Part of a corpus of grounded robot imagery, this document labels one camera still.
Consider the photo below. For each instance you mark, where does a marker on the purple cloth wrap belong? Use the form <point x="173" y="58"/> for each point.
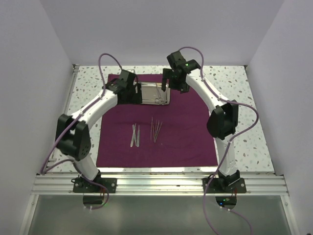
<point x="183" y="140"/>

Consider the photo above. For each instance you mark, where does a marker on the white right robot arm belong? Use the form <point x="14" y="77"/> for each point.
<point x="223" y="114"/>

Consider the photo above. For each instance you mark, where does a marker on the thin pointed steel tweezers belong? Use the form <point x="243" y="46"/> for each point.
<point x="160" y="125"/>

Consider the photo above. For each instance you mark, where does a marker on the steel instrument tray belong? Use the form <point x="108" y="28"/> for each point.
<point x="149" y="93"/>

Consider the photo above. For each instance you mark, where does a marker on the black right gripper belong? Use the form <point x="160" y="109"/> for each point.
<point x="167" y="74"/>

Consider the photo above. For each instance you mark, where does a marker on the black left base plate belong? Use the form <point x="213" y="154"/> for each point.
<point x="100" y="184"/>

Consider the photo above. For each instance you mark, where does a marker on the steel surgical scissors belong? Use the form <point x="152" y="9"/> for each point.
<point x="165" y="98"/>

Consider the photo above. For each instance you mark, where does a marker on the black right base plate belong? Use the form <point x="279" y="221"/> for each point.
<point x="227" y="184"/>

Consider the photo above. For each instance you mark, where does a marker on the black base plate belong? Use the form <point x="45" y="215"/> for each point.
<point x="100" y="184"/>
<point x="227" y="184"/>

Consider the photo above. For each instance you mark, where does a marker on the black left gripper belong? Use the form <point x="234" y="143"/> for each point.
<point x="136" y="98"/>

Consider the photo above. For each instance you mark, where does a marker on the aluminium frame rail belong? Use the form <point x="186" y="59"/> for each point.
<point x="164" y="184"/>

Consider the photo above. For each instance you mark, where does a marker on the steel forceps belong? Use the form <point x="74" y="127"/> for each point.
<point x="160" y="98"/>

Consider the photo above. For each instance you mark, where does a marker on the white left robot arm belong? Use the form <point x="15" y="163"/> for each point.
<point x="72" y="135"/>

